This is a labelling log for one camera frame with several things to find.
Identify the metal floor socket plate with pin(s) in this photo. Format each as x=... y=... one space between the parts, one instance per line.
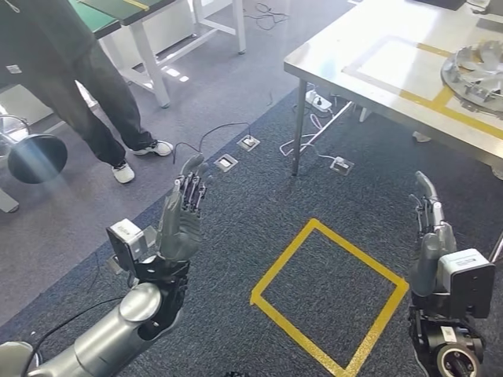
x=151 y=237
x=226 y=163
x=114 y=266
x=341 y=166
x=248 y=143

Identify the white power strip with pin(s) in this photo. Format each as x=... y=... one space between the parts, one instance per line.
x=316 y=99

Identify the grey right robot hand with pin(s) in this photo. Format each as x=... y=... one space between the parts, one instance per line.
x=426 y=265

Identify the steel workbench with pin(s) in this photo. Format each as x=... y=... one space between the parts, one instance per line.
x=334 y=52

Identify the yellow floor tape outline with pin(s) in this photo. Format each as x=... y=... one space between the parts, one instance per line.
x=282 y=261

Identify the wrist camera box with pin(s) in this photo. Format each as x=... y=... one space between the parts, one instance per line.
x=121 y=244
x=471 y=286

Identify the yellow tape outline on workbench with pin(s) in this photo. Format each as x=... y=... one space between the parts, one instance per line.
x=444 y=99

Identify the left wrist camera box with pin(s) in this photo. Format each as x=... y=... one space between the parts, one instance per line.
x=121 y=244

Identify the person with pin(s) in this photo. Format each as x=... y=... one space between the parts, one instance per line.
x=59 y=62
x=421 y=137

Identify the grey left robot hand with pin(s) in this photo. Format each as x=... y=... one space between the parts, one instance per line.
x=180 y=229

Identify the white desk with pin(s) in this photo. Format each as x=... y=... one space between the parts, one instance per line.
x=146 y=57

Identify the silver wheel hubcap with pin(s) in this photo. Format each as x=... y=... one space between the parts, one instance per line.
x=479 y=78

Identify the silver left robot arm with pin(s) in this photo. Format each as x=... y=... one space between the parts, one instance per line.
x=106 y=338

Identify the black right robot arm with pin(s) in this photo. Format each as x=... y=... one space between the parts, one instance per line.
x=428 y=338

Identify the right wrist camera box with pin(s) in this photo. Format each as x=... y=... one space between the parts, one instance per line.
x=471 y=286

